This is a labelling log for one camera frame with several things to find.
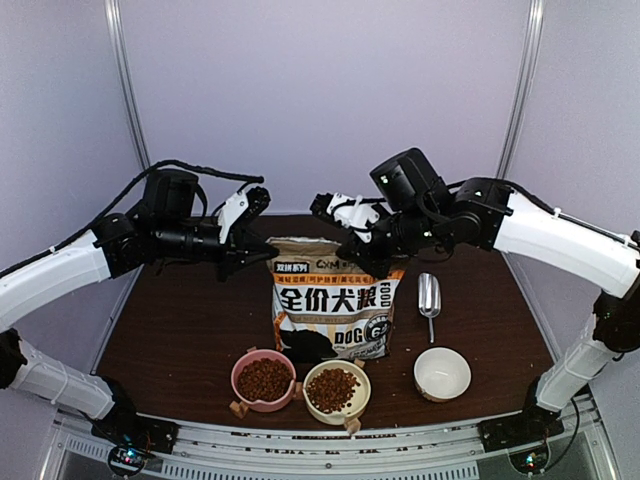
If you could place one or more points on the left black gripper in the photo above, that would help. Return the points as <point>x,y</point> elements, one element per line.
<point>236,253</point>

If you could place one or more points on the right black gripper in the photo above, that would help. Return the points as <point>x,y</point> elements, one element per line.
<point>352,247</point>

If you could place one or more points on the brown dog food bag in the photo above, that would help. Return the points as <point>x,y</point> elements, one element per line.
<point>327,308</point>

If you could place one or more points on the metal food scoop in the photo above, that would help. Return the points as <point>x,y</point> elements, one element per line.
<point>429,300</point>

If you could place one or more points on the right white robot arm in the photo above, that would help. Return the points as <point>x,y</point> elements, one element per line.
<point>418,210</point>

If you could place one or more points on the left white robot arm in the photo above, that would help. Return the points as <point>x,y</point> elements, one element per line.
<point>187,214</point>

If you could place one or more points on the pink pet bowl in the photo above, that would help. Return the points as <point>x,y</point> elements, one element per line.
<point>259,405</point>

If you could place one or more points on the yellow pet bowl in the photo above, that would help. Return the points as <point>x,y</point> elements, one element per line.
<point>359,401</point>

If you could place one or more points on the brown kibble in pink bowl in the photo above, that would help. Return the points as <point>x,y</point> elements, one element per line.
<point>264,379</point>

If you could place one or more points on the brown kibble in yellow bowl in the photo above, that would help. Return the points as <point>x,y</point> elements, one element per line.
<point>332,390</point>

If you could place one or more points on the white ceramic bowl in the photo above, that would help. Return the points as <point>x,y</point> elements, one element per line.
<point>441,374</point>

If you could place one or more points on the wooden bowl stand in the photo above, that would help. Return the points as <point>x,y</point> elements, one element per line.
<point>351,427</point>

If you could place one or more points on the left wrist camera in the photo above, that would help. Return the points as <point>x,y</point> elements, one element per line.
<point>241,207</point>

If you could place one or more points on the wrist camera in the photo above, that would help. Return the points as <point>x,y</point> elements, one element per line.
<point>356,213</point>
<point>241,207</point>

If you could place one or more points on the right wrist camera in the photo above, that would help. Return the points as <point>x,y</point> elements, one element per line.
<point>356,213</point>

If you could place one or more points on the front aluminium rail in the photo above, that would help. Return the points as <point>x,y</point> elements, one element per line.
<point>452,450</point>

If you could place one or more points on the right aluminium frame post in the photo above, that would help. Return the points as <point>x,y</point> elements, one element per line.
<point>527,68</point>

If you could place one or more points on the aluminium frame post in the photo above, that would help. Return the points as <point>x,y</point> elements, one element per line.
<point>116,32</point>
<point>527,68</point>

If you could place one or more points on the left aluminium frame post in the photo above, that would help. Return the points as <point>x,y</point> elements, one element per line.
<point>116,32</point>

